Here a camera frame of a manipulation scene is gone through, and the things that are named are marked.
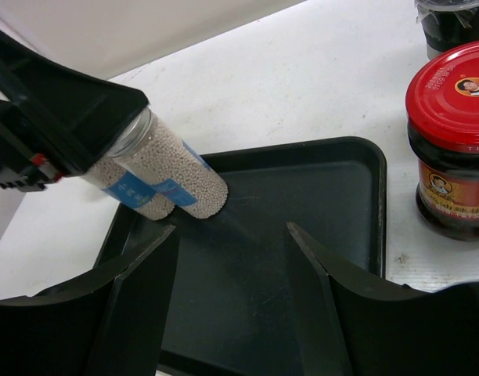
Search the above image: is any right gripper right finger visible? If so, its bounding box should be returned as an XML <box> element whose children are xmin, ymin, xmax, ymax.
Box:
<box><xmin>285</xmin><ymin>222</ymin><xmax>479</xmax><ymax>375</ymax></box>

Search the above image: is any red lid chili jar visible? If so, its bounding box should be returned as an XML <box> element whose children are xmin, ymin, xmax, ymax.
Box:
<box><xmin>405</xmin><ymin>41</ymin><xmax>479</xmax><ymax>240</ymax></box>

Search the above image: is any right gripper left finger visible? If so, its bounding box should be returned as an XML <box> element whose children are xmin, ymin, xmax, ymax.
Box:
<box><xmin>0</xmin><ymin>226</ymin><xmax>176</xmax><ymax>375</ymax></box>

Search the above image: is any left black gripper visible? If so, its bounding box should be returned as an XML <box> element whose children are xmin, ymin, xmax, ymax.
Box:
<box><xmin>0</xmin><ymin>29</ymin><xmax>149</xmax><ymax>193</ymax></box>

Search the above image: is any grey lid seasoning jar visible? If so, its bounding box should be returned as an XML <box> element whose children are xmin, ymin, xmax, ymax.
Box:
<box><xmin>414</xmin><ymin>0</ymin><xmax>479</xmax><ymax>60</ymax></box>

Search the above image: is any black rectangular tray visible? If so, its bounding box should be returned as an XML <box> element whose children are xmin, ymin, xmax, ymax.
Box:
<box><xmin>97</xmin><ymin>136</ymin><xmax>387</xmax><ymax>375</ymax></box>

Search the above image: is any blue label sago bottle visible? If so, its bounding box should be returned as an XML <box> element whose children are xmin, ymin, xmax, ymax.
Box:
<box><xmin>82</xmin><ymin>157</ymin><xmax>175</xmax><ymax>221</ymax></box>
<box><xmin>108</xmin><ymin>108</ymin><xmax>229</xmax><ymax>219</ymax></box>

